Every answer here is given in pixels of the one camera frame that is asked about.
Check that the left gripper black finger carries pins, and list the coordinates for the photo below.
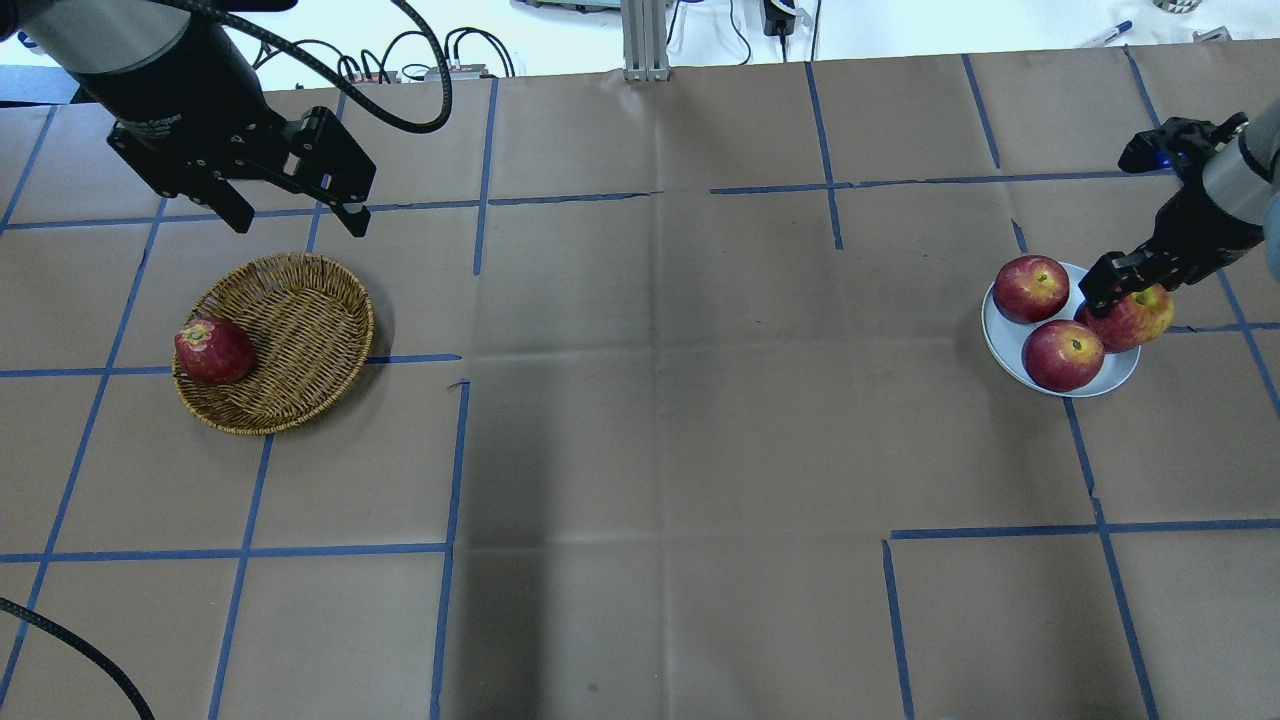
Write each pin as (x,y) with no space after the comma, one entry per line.
(224,200)
(355,217)

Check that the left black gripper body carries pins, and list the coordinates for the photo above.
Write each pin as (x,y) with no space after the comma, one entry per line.
(178,95)

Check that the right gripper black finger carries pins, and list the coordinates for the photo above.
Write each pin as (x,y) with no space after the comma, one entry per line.
(1115,276)

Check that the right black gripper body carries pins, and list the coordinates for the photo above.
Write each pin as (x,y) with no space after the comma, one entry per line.
(1197,230)

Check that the red yellow striped apple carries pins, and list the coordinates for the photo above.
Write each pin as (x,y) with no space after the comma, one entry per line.
(1138,318)

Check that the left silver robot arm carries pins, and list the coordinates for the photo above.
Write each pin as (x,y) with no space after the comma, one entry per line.
(132,45)

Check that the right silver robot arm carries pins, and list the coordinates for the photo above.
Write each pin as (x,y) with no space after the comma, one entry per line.
(1228,175)

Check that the red apple on plate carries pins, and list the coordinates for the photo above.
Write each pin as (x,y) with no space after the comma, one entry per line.
(1031,289)
(1062,355)

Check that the round wicker basket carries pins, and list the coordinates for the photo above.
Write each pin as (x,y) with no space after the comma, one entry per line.
(312,323)

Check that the light blue plate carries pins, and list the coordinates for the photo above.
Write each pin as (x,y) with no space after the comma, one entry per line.
(1005,339)

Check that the dark red apple in basket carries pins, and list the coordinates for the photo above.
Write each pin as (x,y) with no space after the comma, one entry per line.
(215,351)

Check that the blue white pen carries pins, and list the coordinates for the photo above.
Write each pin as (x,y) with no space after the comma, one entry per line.
(1107,38)

